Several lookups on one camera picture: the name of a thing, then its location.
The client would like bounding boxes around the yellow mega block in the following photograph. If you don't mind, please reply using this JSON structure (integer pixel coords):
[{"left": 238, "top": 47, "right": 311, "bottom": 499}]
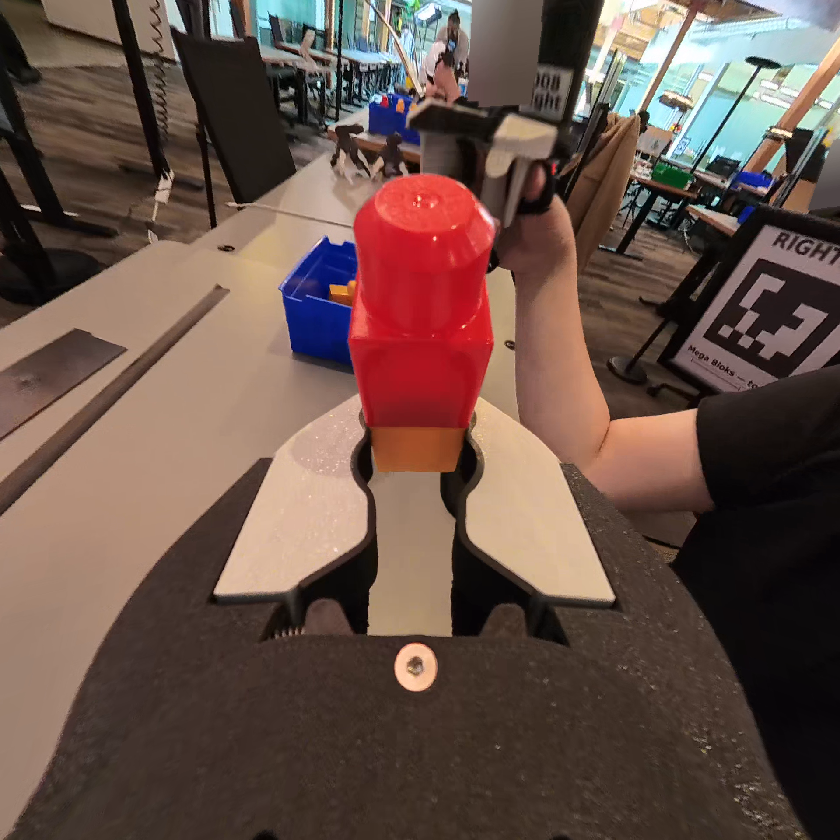
[{"left": 369, "top": 425, "right": 468, "bottom": 473}]

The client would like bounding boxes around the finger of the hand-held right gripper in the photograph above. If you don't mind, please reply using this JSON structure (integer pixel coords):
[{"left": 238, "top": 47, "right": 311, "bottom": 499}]
[
  {"left": 420, "top": 120, "right": 559, "bottom": 174},
  {"left": 407, "top": 98, "right": 506, "bottom": 132}
]

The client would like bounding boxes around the black round-base floor stand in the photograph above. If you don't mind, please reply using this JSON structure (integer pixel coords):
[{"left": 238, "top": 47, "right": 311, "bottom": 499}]
[{"left": 607, "top": 308, "right": 683, "bottom": 386}]

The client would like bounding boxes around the black flat plate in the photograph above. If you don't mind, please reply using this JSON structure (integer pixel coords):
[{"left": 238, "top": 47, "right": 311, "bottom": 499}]
[{"left": 0, "top": 328, "right": 127, "bottom": 441}]

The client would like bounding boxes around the person's right hand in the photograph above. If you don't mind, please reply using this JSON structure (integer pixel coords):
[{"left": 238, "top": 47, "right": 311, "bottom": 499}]
[{"left": 489, "top": 163, "right": 580, "bottom": 278}]

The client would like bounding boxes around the red mega block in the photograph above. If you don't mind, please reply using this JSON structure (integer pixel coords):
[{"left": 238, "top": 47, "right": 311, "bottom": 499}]
[{"left": 348, "top": 174, "right": 497, "bottom": 429}]

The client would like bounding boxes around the person's right forearm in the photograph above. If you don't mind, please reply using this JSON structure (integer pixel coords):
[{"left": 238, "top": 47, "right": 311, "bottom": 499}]
[{"left": 512, "top": 262, "right": 716, "bottom": 513}]

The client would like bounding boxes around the black floor lamp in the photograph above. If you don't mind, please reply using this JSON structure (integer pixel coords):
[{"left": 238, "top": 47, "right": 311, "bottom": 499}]
[{"left": 689, "top": 56, "right": 782, "bottom": 175}]

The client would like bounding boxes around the grey desk rail strip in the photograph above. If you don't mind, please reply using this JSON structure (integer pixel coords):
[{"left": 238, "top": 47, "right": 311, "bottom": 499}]
[{"left": 0, "top": 285, "right": 231, "bottom": 516}]

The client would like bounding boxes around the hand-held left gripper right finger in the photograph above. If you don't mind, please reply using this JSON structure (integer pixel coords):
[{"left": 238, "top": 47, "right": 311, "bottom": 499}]
[{"left": 451, "top": 397, "right": 618, "bottom": 634}]

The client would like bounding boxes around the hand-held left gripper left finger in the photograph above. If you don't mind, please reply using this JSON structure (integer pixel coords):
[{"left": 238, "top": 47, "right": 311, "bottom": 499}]
[{"left": 213, "top": 397, "right": 380, "bottom": 634}]

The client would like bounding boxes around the white power adapter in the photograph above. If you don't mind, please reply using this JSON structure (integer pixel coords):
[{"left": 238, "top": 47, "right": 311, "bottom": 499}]
[{"left": 147, "top": 172, "right": 173, "bottom": 244}]

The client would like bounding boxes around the framed marker sign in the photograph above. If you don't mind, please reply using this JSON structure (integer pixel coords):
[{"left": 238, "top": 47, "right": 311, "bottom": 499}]
[{"left": 659, "top": 206, "right": 840, "bottom": 395}]

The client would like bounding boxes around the wooden work table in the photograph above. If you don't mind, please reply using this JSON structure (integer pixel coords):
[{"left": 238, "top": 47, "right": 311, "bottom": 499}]
[{"left": 623, "top": 174, "right": 700, "bottom": 260}]

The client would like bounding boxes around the spare gripper with grey fingers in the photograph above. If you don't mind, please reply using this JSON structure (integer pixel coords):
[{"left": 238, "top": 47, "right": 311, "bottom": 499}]
[
  {"left": 374, "top": 134, "right": 411, "bottom": 179},
  {"left": 330, "top": 125, "right": 371, "bottom": 181}
]

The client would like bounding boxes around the white cable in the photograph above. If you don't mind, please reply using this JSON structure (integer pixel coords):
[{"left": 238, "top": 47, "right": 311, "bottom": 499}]
[{"left": 226, "top": 202, "right": 355, "bottom": 229}]

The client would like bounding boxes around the black display panel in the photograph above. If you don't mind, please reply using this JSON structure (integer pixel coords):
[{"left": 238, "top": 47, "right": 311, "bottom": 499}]
[{"left": 171, "top": 28, "right": 298, "bottom": 227}]

